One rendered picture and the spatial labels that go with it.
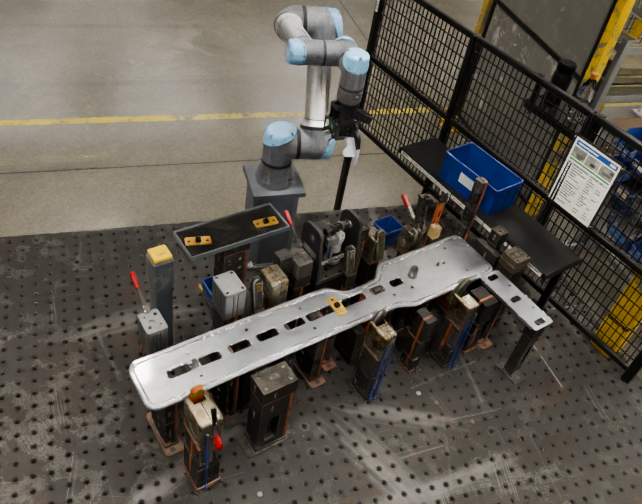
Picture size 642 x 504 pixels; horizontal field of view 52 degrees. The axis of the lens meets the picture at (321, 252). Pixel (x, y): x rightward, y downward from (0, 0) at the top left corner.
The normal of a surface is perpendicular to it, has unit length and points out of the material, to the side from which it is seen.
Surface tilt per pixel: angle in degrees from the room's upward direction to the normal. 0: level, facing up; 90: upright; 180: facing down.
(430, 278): 0
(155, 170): 0
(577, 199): 90
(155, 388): 0
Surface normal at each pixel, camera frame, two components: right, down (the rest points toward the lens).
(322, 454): 0.15, -0.72
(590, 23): -0.95, 0.11
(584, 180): -0.83, 0.29
